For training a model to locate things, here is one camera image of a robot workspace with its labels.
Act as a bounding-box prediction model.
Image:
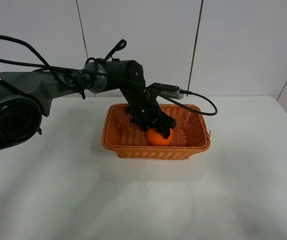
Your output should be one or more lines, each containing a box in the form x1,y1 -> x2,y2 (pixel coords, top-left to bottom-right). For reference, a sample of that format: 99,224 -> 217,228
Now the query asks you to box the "black cable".
0,33 -> 218,116

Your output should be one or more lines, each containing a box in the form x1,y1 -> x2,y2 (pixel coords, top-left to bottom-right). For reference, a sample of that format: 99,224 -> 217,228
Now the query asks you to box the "orange fruit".
146,128 -> 174,147

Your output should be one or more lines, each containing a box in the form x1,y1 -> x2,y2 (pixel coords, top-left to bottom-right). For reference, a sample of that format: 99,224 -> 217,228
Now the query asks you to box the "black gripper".
120,87 -> 177,139

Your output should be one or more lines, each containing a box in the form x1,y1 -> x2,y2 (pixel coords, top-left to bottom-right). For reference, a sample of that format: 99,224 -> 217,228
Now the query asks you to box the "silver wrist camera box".
148,82 -> 184,100

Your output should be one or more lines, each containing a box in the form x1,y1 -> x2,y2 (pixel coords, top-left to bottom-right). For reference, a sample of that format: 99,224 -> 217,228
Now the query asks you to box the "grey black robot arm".
0,59 -> 176,150

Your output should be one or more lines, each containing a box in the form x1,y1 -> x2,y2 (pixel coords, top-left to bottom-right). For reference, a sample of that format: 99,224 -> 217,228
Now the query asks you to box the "orange wicker basket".
101,103 -> 211,160

